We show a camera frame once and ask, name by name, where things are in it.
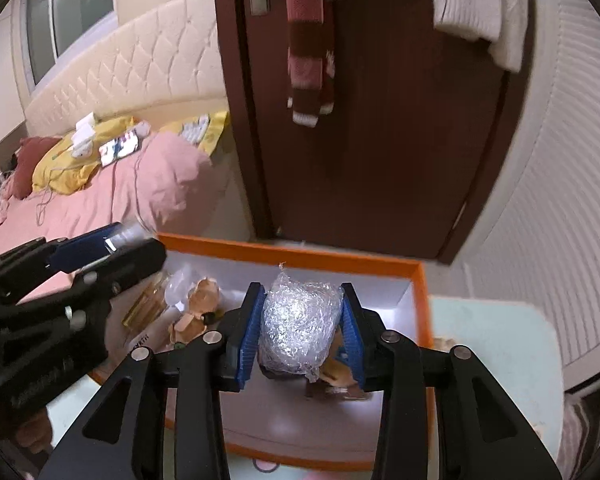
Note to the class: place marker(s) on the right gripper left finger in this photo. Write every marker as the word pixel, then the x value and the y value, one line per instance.
pixel 120 433

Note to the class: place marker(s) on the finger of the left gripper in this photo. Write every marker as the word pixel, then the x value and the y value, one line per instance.
pixel 100 280
pixel 25 267

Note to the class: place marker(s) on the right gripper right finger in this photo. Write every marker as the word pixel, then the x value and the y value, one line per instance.
pixel 481 432

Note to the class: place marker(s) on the amber perfume bottle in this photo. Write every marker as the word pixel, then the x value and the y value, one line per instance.
pixel 148 306

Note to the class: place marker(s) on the orange cardboard box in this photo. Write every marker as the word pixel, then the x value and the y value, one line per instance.
pixel 284 414

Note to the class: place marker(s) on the bubble wrap bundle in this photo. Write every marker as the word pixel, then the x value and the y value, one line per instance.
pixel 298 323

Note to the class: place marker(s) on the clear crystal heart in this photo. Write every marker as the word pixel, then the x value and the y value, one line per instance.
pixel 179 285

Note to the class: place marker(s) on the brown bear plush toy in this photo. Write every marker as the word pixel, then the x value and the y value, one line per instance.
pixel 335 382

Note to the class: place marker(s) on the person's left hand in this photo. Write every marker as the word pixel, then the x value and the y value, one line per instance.
pixel 36 434

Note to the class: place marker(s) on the silver cone ornament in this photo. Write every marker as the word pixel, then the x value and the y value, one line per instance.
pixel 127 234

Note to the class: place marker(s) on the yellow pillow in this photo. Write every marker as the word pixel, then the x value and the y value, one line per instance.
pixel 59 172

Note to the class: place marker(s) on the dark red pillow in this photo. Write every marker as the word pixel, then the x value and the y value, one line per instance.
pixel 32 150

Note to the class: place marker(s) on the small figurine in box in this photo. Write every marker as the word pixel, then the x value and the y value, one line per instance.
pixel 202 310

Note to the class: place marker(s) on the white charger adapter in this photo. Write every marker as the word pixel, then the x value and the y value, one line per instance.
pixel 83 138

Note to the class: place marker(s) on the pink blanket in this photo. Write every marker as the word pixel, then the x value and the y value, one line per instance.
pixel 168 186

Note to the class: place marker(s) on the smartphone on bed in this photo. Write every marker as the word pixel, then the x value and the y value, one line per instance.
pixel 124 145

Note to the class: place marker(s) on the white slatted wardrobe door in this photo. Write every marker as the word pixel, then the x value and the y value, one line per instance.
pixel 538 238

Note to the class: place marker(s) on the cream tufted headboard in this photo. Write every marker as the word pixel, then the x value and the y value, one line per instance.
pixel 169 54

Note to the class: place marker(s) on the dark red wooden door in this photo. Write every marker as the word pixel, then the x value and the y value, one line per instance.
pixel 394 168

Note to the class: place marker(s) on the red pink striped scarf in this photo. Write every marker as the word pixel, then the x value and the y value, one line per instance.
pixel 310 60

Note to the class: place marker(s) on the white knit sweater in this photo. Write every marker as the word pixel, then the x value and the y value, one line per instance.
pixel 502 23

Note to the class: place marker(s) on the window with grey frame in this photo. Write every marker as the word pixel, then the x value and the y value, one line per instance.
pixel 56 30

